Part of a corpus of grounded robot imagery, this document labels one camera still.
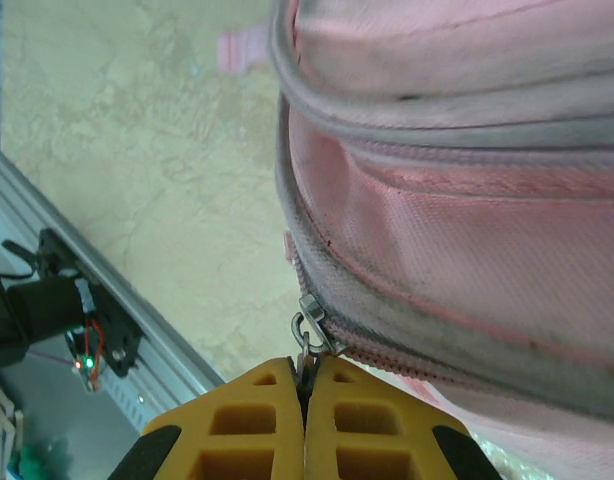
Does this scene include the white slotted cable tray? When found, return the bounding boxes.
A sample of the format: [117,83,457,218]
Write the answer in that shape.
[0,372,26,471]

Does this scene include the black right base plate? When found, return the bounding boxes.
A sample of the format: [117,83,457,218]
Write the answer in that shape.
[36,227,141,379]

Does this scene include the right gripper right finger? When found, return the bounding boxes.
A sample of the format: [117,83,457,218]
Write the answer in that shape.
[305,357,503,480]

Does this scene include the pink school backpack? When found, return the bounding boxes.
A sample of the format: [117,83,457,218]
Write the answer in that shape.
[216,0,614,480]

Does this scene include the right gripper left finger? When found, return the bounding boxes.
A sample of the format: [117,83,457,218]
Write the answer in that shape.
[106,356,307,480]

